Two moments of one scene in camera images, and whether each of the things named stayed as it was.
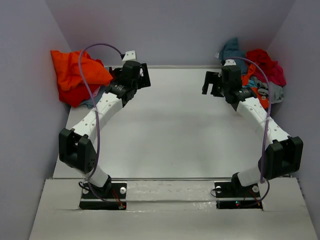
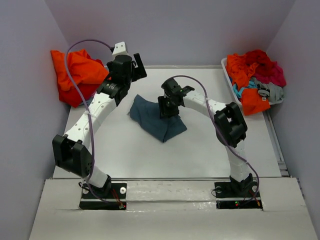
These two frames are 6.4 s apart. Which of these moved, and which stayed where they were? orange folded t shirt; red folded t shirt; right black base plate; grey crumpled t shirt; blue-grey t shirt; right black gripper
Moved: blue-grey t shirt; right black gripper
Stayed: grey crumpled t shirt; orange folded t shirt; red folded t shirt; right black base plate
